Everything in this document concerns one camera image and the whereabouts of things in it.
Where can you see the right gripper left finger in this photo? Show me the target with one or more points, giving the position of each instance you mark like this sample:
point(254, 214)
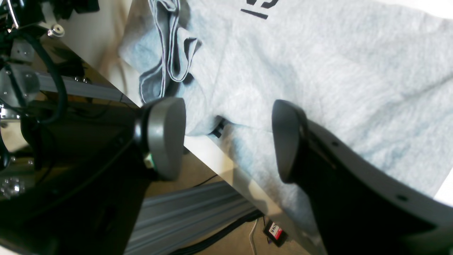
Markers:
point(92, 208)

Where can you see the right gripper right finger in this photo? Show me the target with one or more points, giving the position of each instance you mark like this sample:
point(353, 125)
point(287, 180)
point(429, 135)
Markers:
point(358, 209)

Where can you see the grey T-shirt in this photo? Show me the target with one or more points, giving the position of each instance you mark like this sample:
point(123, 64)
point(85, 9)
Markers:
point(376, 75)

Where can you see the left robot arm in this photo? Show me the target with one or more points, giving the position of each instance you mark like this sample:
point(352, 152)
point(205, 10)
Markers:
point(23, 23)

